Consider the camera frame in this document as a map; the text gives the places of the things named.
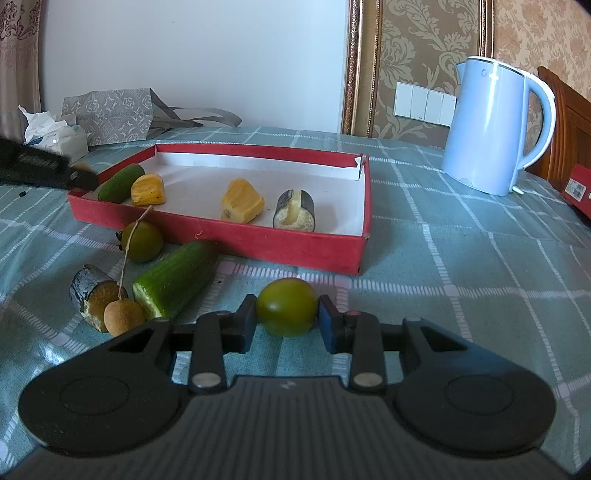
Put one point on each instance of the shallow red cardboard box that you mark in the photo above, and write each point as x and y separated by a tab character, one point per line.
198	184

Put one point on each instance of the brown wooden chair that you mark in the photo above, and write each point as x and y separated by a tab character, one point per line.
568	129

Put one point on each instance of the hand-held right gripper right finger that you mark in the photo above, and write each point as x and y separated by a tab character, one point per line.
325	323

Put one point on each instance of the white wall switch panel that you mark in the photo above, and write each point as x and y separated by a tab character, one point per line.
422	104

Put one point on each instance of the green tomato with calyx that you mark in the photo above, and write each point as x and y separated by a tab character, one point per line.
145	242

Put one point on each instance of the small red carton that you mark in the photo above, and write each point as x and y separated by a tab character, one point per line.
579	184

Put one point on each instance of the grey patterned paper bag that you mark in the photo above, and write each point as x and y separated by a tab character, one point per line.
111	115

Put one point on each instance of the white tissue pack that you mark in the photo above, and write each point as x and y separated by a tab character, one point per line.
64	138

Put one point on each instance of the green cucumber piece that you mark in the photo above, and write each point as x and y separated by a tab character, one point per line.
120	183
178	277

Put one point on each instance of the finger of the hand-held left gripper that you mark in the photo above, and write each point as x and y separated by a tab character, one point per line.
85	181

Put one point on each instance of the gold wall moulding frame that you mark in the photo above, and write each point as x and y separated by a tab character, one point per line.
358	69

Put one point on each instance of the beige patterned curtain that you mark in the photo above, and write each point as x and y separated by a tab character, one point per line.
18	69

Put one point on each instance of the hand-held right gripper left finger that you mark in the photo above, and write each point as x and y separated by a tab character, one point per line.
247	323

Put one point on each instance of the light blue electric kettle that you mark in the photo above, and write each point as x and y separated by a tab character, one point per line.
489	129

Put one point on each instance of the brown longan with twig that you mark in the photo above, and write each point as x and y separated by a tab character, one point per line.
123	318

